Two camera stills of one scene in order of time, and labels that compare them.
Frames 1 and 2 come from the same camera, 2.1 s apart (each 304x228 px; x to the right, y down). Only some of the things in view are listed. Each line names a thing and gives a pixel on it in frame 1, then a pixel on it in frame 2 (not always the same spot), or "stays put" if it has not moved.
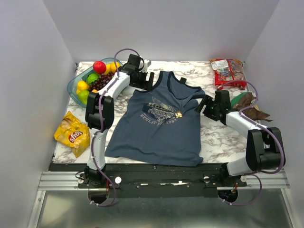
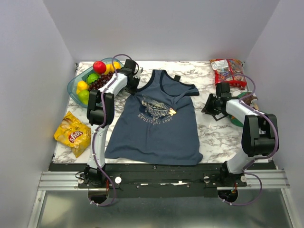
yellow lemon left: [81, 85] stays put
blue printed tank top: [159, 125] stays put
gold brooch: [179, 114] -> [172, 111]
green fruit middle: [91, 78] stays put
